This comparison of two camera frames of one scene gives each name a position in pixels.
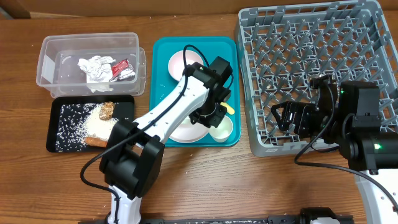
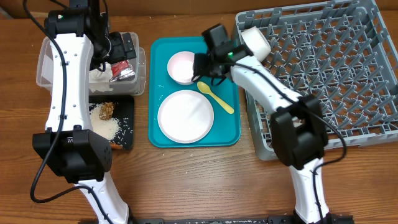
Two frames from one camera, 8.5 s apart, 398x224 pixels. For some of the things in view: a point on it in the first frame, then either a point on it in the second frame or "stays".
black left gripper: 214,120 to 120,53
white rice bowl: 176,64 stays
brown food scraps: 106,110 stays
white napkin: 99,72 stays
